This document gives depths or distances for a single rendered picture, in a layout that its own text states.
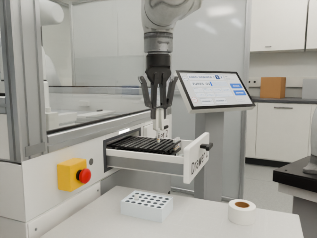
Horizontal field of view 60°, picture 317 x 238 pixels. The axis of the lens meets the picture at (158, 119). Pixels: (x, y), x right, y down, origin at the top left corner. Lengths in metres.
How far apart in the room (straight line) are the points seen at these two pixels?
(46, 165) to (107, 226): 0.22
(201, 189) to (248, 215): 1.23
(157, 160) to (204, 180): 1.09
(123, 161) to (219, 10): 2.00
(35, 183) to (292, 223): 0.65
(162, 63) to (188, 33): 1.91
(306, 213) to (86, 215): 0.77
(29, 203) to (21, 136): 0.16
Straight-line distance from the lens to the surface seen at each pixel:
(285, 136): 3.86
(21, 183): 0.71
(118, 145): 0.99
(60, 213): 0.83
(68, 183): 0.76
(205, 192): 1.99
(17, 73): 0.67
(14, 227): 0.78
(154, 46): 0.83
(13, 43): 0.68
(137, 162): 0.91
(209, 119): 1.86
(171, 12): 0.68
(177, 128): 2.77
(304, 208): 1.17
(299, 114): 3.81
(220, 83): 1.92
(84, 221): 0.79
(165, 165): 0.87
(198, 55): 2.67
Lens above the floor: 1.12
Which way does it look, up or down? 8 degrees down
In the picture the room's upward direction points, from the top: straight up
